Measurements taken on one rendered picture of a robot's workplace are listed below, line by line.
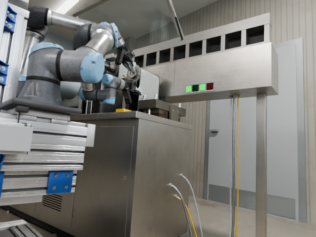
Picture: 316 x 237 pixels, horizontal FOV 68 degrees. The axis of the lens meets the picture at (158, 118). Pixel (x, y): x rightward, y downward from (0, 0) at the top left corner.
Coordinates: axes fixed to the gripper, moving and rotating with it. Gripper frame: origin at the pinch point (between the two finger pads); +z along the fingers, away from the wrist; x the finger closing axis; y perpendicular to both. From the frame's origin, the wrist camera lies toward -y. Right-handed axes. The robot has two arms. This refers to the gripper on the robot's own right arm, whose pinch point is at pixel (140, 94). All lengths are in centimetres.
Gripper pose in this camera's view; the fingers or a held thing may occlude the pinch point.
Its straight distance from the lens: 175.3
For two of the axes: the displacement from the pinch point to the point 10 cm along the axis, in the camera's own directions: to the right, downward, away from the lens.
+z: 5.9, 1.5, 7.9
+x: -8.0, 0.3, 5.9
